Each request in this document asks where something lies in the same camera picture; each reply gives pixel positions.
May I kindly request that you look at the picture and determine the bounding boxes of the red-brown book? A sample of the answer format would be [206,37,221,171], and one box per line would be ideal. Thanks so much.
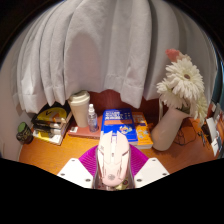
[67,124,104,140]

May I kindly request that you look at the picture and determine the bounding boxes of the white device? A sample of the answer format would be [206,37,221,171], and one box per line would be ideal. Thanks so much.
[205,116,224,157]

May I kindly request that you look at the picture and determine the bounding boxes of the black cables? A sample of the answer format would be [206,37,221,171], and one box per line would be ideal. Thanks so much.
[174,118,209,148]

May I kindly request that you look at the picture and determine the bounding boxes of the blue book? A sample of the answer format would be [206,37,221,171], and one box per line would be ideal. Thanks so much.
[100,108,139,146]

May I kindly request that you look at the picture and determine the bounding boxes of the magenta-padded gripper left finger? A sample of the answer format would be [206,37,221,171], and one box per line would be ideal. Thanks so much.
[57,144,101,190]

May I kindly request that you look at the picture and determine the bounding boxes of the white flower bouquet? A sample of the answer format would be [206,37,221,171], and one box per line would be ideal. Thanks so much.
[156,48,209,124]

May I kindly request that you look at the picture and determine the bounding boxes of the white pitcher vase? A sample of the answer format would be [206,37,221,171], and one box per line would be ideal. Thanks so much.
[150,99,191,152]

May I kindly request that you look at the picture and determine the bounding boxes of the yellow and white book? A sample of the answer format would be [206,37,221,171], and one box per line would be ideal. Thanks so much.
[32,128,67,146]

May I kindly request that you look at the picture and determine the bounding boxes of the white curtain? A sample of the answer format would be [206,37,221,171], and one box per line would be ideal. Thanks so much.
[11,0,218,114]

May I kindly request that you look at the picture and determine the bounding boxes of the clear spray bottle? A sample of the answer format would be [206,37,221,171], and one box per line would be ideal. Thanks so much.
[86,103,99,133]

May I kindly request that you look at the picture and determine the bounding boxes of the white lidded tumbler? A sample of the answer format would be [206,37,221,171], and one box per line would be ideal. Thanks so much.
[67,90,91,128]

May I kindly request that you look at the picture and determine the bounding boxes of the dark green mug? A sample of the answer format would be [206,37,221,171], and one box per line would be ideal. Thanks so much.
[16,121,34,145]

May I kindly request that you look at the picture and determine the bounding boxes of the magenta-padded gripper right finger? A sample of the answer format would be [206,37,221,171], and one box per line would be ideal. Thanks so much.
[128,143,170,188]

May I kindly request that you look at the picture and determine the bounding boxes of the pink computer mouse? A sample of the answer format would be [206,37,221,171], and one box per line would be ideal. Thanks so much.
[96,130,131,187]

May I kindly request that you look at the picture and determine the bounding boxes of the orange book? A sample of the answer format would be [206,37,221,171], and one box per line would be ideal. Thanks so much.
[132,111,154,150]

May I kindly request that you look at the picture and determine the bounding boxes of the yellow and black book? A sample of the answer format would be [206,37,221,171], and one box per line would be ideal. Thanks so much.
[31,103,73,125]

